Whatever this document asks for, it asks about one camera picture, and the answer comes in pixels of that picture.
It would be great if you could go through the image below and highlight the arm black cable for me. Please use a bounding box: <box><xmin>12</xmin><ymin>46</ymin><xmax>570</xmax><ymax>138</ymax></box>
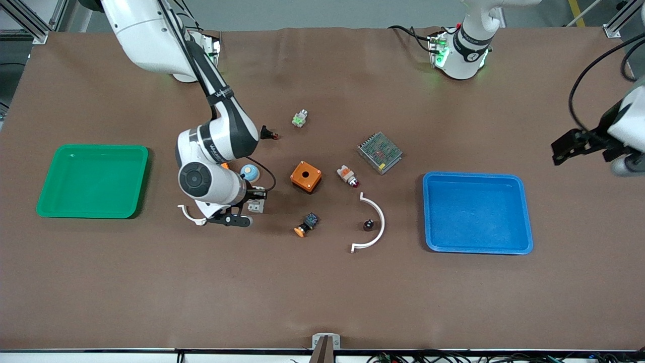
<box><xmin>244</xmin><ymin>155</ymin><xmax>277</xmax><ymax>193</ymax></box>
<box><xmin>568</xmin><ymin>31</ymin><xmax>645</xmax><ymax>134</ymax></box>

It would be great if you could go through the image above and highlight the red white indicator light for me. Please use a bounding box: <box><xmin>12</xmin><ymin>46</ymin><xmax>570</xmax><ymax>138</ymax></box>
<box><xmin>337</xmin><ymin>164</ymin><xmax>360</xmax><ymax>189</ymax></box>

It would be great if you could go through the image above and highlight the orange black push button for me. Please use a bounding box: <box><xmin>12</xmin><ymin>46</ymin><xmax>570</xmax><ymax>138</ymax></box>
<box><xmin>294</xmin><ymin>212</ymin><xmax>319</xmax><ymax>238</ymax></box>

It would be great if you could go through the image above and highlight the small white curved bracket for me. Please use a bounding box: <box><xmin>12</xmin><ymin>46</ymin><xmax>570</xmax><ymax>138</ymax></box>
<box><xmin>177</xmin><ymin>204</ymin><xmax>208</xmax><ymax>226</ymax></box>

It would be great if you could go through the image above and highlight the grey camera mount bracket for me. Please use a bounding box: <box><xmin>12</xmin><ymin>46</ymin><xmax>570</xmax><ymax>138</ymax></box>
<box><xmin>312</xmin><ymin>333</ymin><xmax>341</xmax><ymax>350</ymax></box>

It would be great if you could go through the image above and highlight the brown table cover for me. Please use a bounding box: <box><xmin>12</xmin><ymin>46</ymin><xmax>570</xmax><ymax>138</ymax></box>
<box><xmin>0</xmin><ymin>26</ymin><xmax>645</xmax><ymax>351</ymax></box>

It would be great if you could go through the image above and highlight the black base cable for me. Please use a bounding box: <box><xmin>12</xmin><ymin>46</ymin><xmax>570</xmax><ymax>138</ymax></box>
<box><xmin>387</xmin><ymin>24</ymin><xmax>440</xmax><ymax>54</ymax></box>

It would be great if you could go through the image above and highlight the blue plastic tray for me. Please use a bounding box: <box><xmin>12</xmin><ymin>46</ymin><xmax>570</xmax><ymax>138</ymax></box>
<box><xmin>422</xmin><ymin>171</ymin><xmax>534</xmax><ymax>255</ymax></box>

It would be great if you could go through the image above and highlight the green plastic tray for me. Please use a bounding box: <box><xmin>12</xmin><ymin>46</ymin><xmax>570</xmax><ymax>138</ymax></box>
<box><xmin>36</xmin><ymin>144</ymin><xmax>150</xmax><ymax>219</ymax></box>

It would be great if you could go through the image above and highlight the metal mesh power supply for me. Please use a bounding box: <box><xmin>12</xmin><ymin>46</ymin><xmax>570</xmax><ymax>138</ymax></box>
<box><xmin>357</xmin><ymin>132</ymin><xmax>404</xmax><ymax>175</ymax></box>

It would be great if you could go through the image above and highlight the large white curved bracket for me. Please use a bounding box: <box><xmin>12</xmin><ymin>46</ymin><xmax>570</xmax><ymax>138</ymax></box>
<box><xmin>351</xmin><ymin>192</ymin><xmax>386</xmax><ymax>254</ymax></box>

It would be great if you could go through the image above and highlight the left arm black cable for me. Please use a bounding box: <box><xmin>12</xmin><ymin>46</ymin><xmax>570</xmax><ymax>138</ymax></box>
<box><xmin>568</xmin><ymin>31</ymin><xmax>645</xmax><ymax>134</ymax></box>

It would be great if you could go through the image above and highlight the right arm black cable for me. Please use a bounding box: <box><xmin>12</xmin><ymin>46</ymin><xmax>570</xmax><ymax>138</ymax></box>
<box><xmin>244</xmin><ymin>155</ymin><xmax>277</xmax><ymax>193</ymax></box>

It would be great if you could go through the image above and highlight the aluminium frame profile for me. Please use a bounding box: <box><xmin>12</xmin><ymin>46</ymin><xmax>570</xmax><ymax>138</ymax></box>
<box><xmin>0</xmin><ymin>0</ymin><xmax>69</xmax><ymax>45</ymax></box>
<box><xmin>603</xmin><ymin>0</ymin><xmax>636</xmax><ymax>39</ymax></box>

